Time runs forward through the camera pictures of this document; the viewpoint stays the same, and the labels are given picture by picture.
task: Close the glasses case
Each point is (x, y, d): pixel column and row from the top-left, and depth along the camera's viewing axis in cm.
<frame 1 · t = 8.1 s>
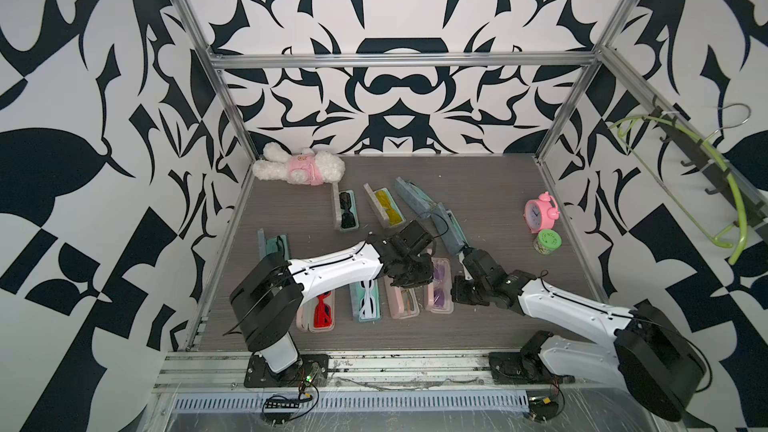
left hand: (434, 274, 80), fingers closed
right hand: (448, 287, 86), fingers closed
pink alarm clock: (541, 213, 95), point 7 cm above the table
green lidded jar: (547, 242, 93), point 4 cm above the table
grey case far open: (417, 198, 101), point 5 cm above the table
white plush toy pink outfit: (307, 167, 107), point 8 cm above the table
grey case with black sunglasses: (349, 214, 105), on the table
black sunglasses: (349, 211, 105), on the table
beige case with yellow glasses: (379, 212, 98), point 5 cm above the table
yellow glasses: (393, 216, 103), on the table
mint case with white sunglasses: (357, 301, 84), on the table
white sunglasses: (369, 307, 84), on the table
pink case from right: (403, 303, 79), point 6 cm above the table
purple glasses: (439, 292, 87), on the table

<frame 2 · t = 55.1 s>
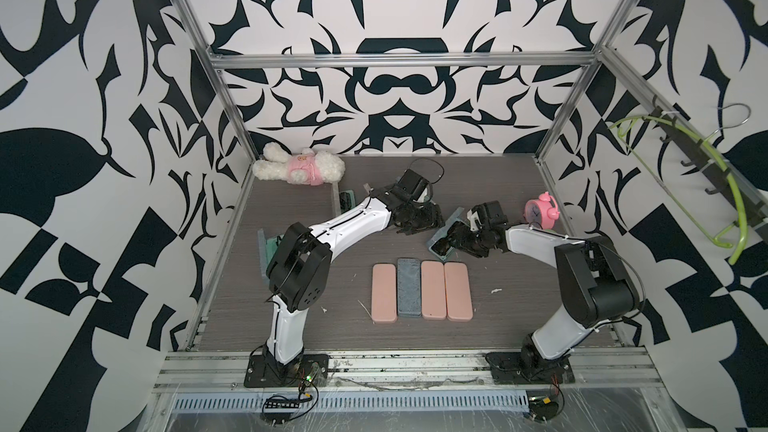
left hand: (437, 219, 87), fingers open
right hand: (454, 238, 96), fingers open
pink case from right: (433, 291, 87), on the table
pink case with red glasses: (384, 294, 85), on the table
pink case rightmost: (457, 291, 87), on the table
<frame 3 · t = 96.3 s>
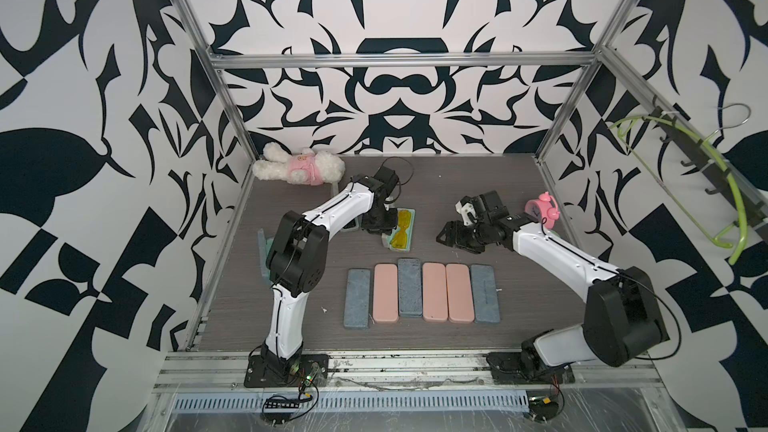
left hand: (387, 226, 93), fingers closed
right hand: (443, 236, 86), fingers open
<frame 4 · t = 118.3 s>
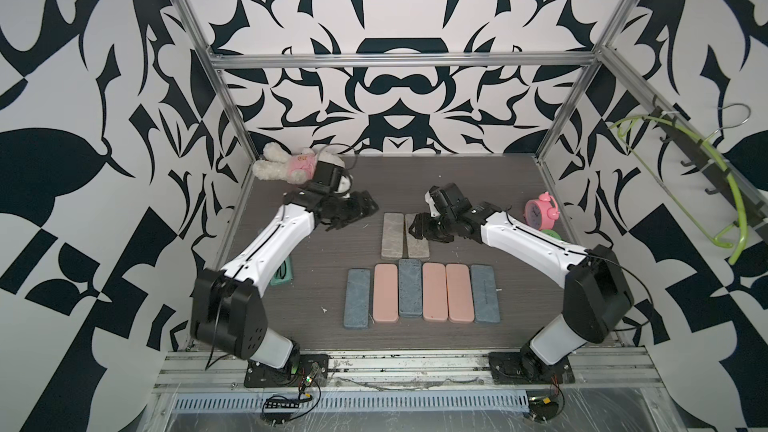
left hand: (366, 206, 84), fingers open
right hand: (414, 226, 86), fingers open
